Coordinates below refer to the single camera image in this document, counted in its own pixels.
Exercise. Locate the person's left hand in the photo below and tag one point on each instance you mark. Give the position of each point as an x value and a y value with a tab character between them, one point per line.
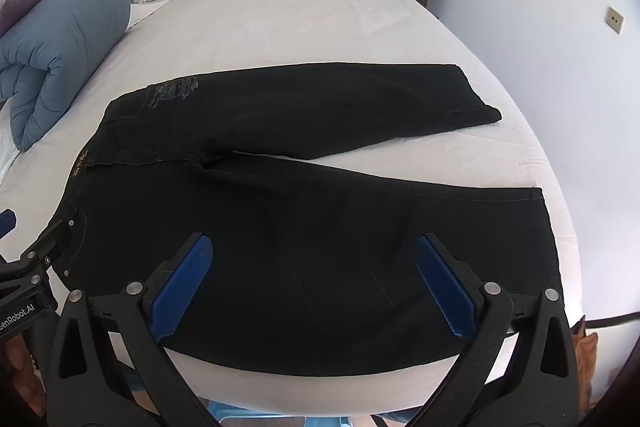
17	359

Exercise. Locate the folded blue duvet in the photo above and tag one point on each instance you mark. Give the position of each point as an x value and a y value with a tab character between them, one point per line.
55	42

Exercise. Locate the light blue plastic container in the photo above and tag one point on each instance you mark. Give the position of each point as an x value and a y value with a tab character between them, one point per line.
280	417

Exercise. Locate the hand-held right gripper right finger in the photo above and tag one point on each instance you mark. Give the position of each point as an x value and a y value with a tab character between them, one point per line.
445	287

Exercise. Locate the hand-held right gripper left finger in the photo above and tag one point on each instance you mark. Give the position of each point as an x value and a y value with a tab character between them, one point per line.
182	287

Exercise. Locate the black pants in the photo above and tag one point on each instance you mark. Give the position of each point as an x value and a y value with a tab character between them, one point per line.
300	232

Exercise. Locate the white pillow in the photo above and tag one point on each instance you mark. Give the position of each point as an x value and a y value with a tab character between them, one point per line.
145	11

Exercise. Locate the white bed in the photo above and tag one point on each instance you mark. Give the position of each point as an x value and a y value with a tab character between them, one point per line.
300	22

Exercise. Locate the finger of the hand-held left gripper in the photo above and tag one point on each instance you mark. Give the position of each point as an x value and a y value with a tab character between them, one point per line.
55	239
6	223

